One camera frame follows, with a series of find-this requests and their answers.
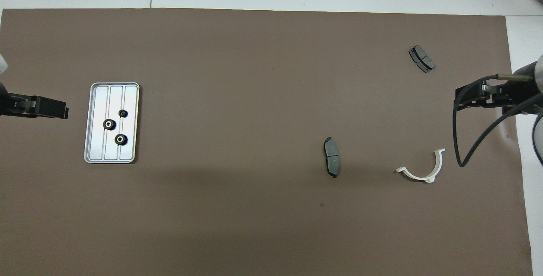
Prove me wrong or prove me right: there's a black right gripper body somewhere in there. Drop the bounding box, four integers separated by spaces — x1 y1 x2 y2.
455 63 538 116

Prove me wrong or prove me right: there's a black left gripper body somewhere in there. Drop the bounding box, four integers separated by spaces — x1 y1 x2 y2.
0 83 39 118

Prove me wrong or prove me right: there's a white curved plastic bracket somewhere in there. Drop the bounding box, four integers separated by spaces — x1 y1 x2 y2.
395 148 446 184

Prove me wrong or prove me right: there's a silver ribbed metal tray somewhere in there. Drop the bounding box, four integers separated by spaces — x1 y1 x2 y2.
84 82 140 164

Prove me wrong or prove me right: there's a long dark brake pad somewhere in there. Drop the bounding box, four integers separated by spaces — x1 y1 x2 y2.
323 137 341 178

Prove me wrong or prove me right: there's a brown paper table mat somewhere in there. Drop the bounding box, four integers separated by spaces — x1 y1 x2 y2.
0 8 534 276

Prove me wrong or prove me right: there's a short dark brake pad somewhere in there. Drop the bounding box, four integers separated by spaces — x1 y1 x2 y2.
409 45 437 74

